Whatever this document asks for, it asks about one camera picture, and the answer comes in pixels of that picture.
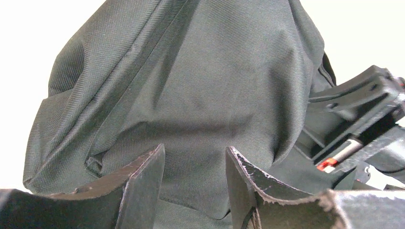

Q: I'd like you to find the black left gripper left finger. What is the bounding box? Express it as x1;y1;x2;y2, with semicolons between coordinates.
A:
0;144;165;229

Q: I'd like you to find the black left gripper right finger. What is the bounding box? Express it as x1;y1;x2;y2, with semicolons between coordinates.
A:
225;146;405;229

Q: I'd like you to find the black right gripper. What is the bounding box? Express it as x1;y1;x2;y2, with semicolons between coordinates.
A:
294;65;405;173

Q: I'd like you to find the black fabric student bag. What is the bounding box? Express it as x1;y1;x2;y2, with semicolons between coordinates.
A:
23;0;336;229

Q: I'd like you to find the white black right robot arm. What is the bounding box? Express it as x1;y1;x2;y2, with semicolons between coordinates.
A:
294;65;405;181

